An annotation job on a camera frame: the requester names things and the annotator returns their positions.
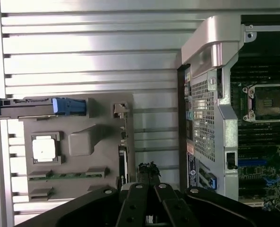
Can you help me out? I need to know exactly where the green RAM stick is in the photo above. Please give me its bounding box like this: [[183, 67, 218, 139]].
[[28, 174, 107, 182]]

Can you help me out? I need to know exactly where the grey plastic parts rack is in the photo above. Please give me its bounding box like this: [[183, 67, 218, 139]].
[[18, 93, 135, 201]]

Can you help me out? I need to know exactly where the silver CPU chip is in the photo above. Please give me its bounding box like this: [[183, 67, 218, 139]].
[[32, 134, 59, 163]]

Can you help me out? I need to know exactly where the CPU socket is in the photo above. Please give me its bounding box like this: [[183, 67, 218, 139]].
[[242, 82, 280, 122]]

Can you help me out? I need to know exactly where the green motherboard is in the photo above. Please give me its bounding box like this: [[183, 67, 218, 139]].
[[230, 68, 280, 211]]

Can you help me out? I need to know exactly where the hard disk with blue rails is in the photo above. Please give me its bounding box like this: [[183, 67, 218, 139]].
[[0, 96, 87, 119]]

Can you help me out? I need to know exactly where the blue slot retainer clip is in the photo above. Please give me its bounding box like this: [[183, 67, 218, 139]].
[[209, 174, 218, 190]]

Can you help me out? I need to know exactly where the blue expansion slot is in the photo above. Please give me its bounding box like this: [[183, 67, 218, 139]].
[[238, 159, 267, 167]]

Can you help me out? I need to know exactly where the open grey PC case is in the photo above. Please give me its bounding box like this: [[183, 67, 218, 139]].
[[177, 15, 280, 209]]

